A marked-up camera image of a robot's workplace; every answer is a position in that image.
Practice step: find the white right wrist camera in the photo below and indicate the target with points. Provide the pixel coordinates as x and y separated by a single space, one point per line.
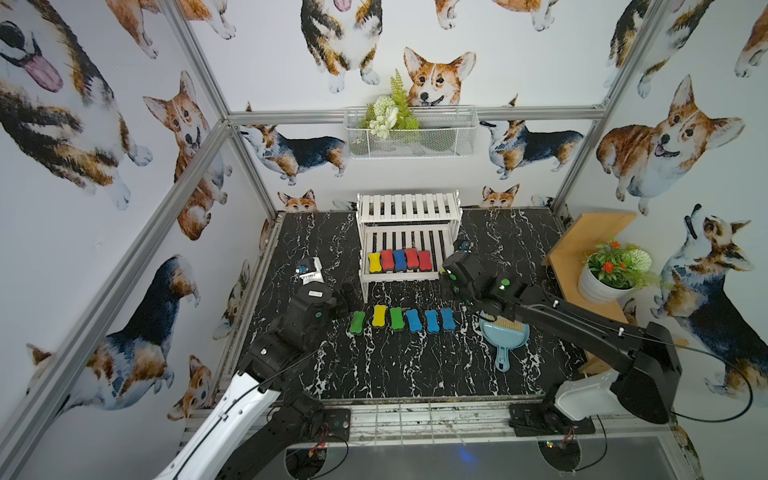
462 244

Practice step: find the wooden corner stand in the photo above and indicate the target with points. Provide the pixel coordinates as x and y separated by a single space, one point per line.
568 255

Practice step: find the red eraser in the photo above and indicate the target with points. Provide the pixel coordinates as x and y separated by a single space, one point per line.
387 260
425 261
412 258

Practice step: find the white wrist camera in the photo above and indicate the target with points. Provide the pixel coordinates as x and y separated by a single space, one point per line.
462 244
310 270

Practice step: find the artificial fern and white flowers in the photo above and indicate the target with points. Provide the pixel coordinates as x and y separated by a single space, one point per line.
390 114

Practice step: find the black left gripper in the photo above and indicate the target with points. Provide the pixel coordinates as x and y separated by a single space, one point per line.
341 294

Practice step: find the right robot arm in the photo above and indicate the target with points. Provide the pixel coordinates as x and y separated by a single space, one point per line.
644 367

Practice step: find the light blue eraser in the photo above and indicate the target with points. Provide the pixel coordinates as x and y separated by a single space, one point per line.
447 319
414 321
432 323

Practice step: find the teal dustpan with brush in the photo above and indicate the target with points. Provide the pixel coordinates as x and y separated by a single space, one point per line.
505 335

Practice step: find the yellow eraser shelf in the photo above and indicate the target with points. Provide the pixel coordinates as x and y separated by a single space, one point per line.
379 316

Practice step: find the white wooden two-tier shelf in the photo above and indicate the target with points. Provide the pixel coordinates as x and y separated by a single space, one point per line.
424 221

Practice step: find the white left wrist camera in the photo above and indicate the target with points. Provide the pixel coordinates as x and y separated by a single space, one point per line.
310 270

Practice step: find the yellow eraser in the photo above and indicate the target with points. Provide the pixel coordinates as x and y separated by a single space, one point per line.
374 263

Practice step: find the blue eraser shelf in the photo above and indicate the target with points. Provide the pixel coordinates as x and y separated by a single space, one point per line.
400 260

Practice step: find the white pot red flowers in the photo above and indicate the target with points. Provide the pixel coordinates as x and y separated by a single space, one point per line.
615 269

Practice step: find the dark green eraser shelf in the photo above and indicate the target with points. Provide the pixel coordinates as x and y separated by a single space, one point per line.
357 323

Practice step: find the white wire wall basket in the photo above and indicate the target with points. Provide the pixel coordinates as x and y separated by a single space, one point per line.
432 133

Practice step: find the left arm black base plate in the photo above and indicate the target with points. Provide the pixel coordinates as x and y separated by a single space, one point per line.
330 423

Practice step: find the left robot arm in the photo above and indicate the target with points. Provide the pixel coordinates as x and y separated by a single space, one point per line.
265 409

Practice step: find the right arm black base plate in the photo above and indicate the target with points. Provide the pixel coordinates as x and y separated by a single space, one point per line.
539 419

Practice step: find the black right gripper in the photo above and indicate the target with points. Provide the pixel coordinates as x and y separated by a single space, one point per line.
454 276

